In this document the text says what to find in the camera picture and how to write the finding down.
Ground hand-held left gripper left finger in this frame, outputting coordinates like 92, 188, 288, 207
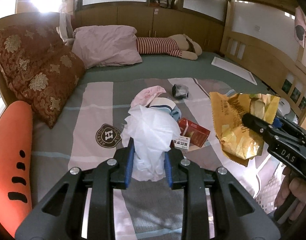
15, 139, 136, 240

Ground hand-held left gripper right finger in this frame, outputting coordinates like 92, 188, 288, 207
164, 148, 281, 240

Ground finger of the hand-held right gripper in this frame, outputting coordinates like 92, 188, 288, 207
273, 117, 306, 140
242, 112, 275, 140

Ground yellow snack bag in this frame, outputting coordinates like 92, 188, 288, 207
209, 92, 280, 167

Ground small white labelled box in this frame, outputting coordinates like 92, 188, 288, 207
173, 135, 191, 151

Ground white printed plastic bag liner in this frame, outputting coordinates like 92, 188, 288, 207
245, 152, 284, 188

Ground white tissue paper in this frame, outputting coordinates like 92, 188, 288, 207
120, 105, 181, 182

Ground red cardboard box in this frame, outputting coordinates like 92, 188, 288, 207
177, 117, 211, 147

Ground white lattice trash basket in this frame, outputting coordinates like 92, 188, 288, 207
253, 177, 289, 215

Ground pink wrapper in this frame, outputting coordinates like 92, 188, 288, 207
131, 85, 167, 108

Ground dark plastic bag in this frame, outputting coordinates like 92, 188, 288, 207
172, 84, 190, 99

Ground person's right hand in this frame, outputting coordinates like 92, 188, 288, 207
274, 166, 306, 223

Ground checked pink grey blanket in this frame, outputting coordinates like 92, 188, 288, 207
30, 77, 271, 240

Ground white flat board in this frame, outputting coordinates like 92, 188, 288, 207
211, 56, 258, 87

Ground green mattress sheet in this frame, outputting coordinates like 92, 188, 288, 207
78, 51, 276, 95

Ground striped plush dog toy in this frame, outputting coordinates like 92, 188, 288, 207
136, 34, 203, 60

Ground orange carrot plush pillow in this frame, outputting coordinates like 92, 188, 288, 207
0, 101, 34, 238

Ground pink pillow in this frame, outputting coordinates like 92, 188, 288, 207
71, 25, 143, 68

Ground brown floral pillow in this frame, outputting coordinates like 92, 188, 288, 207
0, 22, 86, 129

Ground white plush bunny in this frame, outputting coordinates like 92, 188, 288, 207
58, 12, 76, 46

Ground black cable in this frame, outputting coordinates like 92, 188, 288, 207
263, 82, 277, 94

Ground wooden bunk bed frame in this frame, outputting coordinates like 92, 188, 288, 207
0, 0, 306, 135

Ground wooden wall cabinets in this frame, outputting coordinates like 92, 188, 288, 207
75, 4, 226, 53

